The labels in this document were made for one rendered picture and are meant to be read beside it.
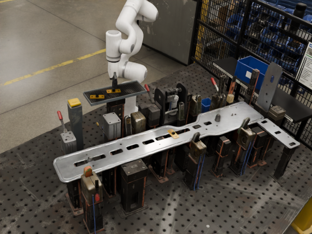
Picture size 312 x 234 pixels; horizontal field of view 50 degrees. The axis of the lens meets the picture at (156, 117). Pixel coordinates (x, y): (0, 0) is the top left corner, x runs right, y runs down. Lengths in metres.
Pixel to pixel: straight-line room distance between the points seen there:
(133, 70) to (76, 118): 0.52
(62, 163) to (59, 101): 2.30
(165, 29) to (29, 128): 2.23
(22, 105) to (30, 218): 2.27
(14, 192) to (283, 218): 1.58
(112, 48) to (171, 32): 2.81
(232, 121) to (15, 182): 1.40
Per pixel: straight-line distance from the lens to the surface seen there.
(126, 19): 1.99
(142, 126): 2.02
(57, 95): 4.19
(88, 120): 2.59
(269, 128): 2.26
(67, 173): 1.78
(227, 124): 2.19
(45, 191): 2.12
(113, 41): 1.87
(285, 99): 2.56
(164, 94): 2.04
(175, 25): 4.57
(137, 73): 2.24
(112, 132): 1.94
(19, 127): 3.76
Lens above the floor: 2.28
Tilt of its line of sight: 37 degrees down
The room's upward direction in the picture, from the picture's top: 6 degrees clockwise
